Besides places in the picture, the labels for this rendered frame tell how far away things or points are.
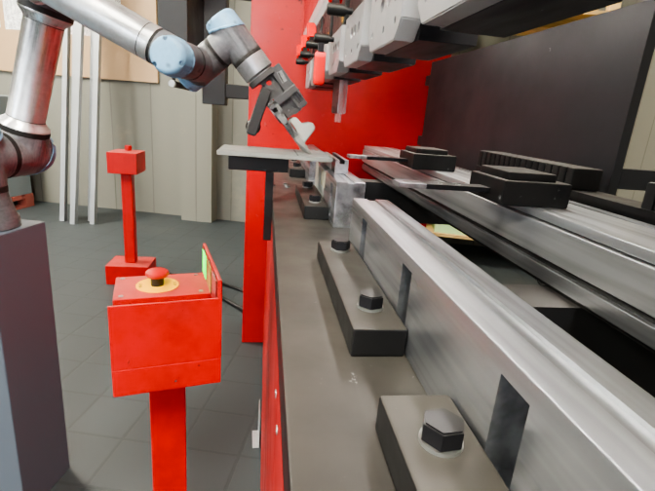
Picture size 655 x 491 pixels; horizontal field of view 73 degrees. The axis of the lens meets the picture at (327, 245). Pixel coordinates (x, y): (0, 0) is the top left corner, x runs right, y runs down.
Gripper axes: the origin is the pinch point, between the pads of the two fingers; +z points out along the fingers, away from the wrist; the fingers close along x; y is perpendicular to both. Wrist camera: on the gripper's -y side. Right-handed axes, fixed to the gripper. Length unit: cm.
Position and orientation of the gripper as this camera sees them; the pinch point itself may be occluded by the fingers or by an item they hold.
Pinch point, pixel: (304, 150)
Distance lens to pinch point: 113.7
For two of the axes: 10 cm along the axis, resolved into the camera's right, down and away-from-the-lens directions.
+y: 8.0, -5.9, -0.7
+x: -1.3, -2.9, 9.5
